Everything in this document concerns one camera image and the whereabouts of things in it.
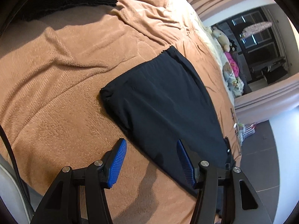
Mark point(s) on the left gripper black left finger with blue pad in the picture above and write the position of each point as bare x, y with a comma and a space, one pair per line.
113, 161

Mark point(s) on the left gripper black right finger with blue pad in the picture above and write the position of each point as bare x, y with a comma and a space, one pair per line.
189, 163

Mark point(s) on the dark navy pants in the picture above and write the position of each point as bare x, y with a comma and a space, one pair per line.
160, 102

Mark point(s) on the white storage rack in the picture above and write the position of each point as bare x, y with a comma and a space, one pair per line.
244, 130

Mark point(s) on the small grey plush bear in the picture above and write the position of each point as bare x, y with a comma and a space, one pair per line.
229, 75

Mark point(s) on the orange brown bed blanket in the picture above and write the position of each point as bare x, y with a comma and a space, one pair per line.
52, 71

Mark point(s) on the pink plush toy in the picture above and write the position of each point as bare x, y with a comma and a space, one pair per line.
232, 63

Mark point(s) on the white bed sheet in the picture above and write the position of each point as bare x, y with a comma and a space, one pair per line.
218, 54

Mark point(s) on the dark tv bench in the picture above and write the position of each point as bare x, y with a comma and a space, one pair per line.
270, 70

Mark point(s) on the black plush toy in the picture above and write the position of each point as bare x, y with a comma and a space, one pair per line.
232, 46

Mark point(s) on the beige teddy bear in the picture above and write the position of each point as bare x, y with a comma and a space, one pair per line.
222, 39

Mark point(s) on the floral ironing board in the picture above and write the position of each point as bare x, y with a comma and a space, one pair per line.
253, 29

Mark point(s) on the pink beige curtain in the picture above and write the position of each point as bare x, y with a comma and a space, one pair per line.
268, 102

